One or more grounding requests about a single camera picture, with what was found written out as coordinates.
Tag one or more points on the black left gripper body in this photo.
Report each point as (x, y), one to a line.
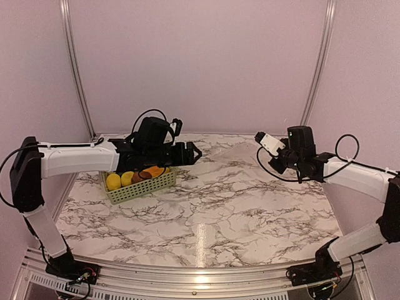
(156, 157)

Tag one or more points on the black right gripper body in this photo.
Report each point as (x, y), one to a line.
(292, 160)

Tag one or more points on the yellow lemon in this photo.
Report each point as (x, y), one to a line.
(127, 178)
(113, 182)

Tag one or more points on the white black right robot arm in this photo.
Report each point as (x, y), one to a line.
(374, 182)

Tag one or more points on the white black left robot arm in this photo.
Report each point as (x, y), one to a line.
(35, 161)

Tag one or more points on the pale green perforated basket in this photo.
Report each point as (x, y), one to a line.
(139, 189)

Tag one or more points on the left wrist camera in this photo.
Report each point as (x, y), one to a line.
(176, 126)

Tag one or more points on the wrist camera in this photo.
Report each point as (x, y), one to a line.
(176, 126)
(271, 144)

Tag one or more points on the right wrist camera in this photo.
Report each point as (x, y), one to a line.
(271, 144)

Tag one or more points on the right aluminium corner post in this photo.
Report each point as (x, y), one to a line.
(327, 31)

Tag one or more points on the aluminium corner post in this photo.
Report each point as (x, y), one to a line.
(327, 31)
(74, 64)

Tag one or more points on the left aluminium corner post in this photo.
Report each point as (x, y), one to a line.
(74, 64)

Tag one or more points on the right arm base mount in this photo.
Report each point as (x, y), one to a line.
(313, 272)

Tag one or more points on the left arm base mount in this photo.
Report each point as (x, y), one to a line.
(74, 269)

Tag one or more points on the aluminium front frame rail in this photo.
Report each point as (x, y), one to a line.
(118, 280)

